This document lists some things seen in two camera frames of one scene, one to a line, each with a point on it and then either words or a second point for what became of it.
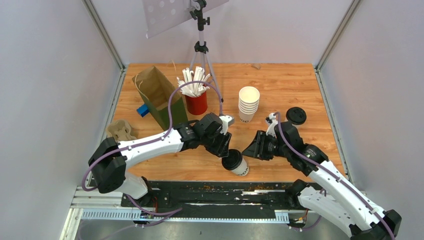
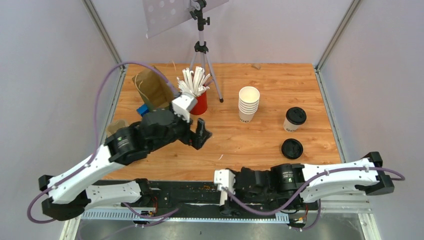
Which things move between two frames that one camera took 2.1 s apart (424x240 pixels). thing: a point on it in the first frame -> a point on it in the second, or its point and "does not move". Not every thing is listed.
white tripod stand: [201, 47] does not move
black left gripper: [222, 150] -> [197, 140]
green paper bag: [155, 90] does not move
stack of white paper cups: [248, 101] does not move
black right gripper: [255, 149] -> [236, 190]
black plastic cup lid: [296, 115] does not move
